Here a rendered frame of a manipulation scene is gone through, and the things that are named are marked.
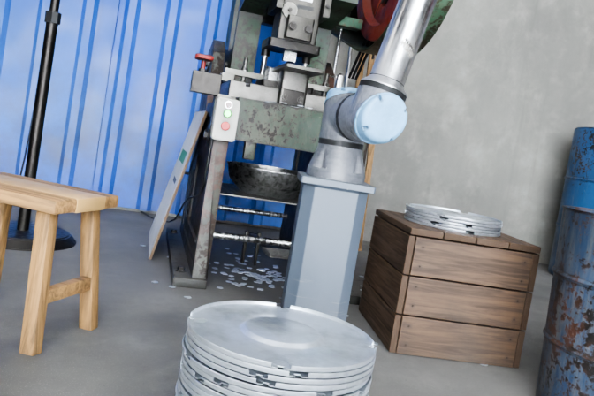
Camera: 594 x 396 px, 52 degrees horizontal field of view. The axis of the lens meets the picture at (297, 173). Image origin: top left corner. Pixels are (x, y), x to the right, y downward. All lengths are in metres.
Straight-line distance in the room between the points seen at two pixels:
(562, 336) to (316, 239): 0.61
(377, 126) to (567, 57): 3.03
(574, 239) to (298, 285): 0.66
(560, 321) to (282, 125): 1.07
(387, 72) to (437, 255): 0.55
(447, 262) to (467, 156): 2.26
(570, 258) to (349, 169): 0.56
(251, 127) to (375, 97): 0.78
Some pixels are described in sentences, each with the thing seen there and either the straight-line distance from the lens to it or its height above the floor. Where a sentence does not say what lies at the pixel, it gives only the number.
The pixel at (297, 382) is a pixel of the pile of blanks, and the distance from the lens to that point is 0.84.
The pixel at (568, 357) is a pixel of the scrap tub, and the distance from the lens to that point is 1.58.
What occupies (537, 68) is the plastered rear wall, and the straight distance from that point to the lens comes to 4.20.
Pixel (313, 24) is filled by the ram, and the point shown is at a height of 0.96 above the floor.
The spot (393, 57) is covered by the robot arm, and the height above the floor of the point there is 0.76.
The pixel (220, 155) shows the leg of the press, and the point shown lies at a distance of 2.01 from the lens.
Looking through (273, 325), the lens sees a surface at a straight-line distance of 0.97.
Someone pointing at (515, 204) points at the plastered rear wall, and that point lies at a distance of 4.16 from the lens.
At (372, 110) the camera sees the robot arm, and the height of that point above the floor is 0.63.
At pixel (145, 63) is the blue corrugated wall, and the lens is 3.42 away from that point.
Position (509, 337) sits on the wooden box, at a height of 0.09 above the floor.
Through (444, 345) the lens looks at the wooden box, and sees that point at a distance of 1.79.
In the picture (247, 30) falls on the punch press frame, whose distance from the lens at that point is 2.51.
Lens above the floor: 0.53
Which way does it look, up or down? 3 degrees down
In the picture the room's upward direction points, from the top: 9 degrees clockwise
